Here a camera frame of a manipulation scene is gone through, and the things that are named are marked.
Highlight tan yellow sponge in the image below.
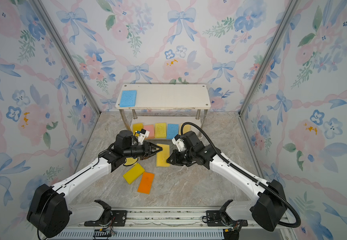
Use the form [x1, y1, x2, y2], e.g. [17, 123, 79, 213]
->
[156, 144, 170, 167]

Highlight yellow porous sponge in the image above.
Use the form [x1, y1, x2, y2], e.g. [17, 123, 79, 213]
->
[154, 123, 167, 139]

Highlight blue sponge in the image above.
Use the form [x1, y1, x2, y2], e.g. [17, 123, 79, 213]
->
[166, 124, 179, 140]
[119, 90, 137, 108]

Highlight pink sponge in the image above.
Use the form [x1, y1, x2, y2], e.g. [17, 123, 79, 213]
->
[143, 125, 155, 139]

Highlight orange sponge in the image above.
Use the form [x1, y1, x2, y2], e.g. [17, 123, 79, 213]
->
[137, 172, 155, 195]

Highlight small tan sponge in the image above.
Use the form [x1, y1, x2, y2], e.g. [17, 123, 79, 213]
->
[180, 124, 191, 135]

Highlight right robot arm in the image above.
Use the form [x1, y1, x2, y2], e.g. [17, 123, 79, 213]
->
[166, 131, 286, 232]

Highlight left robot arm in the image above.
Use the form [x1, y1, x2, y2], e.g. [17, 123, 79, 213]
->
[26, 130, 162, 239]

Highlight white two-tier shelf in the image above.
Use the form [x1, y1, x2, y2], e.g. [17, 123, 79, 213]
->
[115, 84, 211, 133]

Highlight pale yellow sponge far left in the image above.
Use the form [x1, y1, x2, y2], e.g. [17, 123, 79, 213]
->
[123, 158, 138, 167]

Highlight bright yellow sponge left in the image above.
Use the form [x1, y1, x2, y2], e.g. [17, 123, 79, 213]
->
[123, 164, 145, 185]

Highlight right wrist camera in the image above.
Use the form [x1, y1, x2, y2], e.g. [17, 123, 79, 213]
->
[172, 135, 186, 152]

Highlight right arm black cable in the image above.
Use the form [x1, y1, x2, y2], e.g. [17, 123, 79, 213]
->
[180, 121, 302, 229]

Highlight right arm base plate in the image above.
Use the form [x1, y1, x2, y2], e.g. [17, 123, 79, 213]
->
[202, 210, 248, 228]

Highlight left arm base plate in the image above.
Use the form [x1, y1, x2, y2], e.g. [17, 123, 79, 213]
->
[84, 210, 127, 227]

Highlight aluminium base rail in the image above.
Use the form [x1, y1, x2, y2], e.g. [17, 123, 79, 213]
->
[32, 205, 297, 240]

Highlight left aluminium corner post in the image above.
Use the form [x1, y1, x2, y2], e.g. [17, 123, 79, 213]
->
[29, 1, 101, 115]

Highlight aluminium corner post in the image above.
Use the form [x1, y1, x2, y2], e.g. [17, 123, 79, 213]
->
[29, 1, 101, 115]
[238, 0, 299, 118]

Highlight right aluminium corner post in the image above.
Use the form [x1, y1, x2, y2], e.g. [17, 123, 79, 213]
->
[238, 0, 299, 118]

